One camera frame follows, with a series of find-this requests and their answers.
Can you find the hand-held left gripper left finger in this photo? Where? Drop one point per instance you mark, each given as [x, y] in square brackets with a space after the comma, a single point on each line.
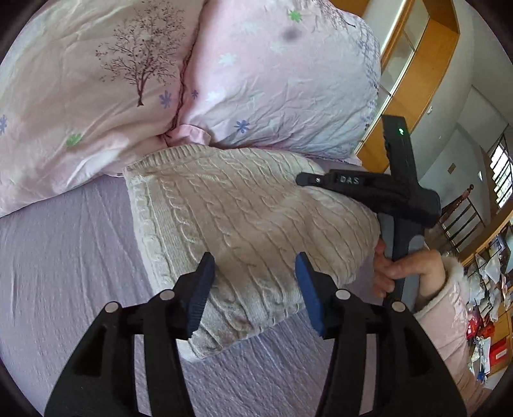
[198, 296]

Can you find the dark wooden chair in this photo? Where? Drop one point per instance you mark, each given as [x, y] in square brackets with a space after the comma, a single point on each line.
[461, 216]

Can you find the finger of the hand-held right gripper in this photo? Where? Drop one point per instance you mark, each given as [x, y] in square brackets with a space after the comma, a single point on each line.
[314, 179]

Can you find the pink pillow with flower print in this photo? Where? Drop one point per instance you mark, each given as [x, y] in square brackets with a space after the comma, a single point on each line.
[280, 80]

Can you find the lavender bed sheet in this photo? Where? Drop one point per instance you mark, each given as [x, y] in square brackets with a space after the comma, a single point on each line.
[60, 260]

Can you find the person's right hand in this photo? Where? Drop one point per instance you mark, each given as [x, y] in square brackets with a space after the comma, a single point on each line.
[429, 268]

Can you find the barred window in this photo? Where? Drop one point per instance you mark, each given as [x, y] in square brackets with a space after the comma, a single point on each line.
[501, 172]

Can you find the pile of packets and bags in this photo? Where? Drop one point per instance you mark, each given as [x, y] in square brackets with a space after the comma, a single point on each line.
[487, 296]

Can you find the wooden desk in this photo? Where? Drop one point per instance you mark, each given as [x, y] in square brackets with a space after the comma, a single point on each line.
[487, 236]

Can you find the person's right forearm pink sleeve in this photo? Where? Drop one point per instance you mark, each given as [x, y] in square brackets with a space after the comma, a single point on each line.
[445, 324]

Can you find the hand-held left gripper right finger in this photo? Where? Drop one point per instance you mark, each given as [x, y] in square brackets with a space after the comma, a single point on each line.
[310, 296]

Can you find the pink pillow with tree print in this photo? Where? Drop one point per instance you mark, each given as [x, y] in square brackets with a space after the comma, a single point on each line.
[80, 100]

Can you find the orange wooden cabinet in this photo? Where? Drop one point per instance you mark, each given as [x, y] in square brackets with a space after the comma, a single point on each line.
[425, 68]

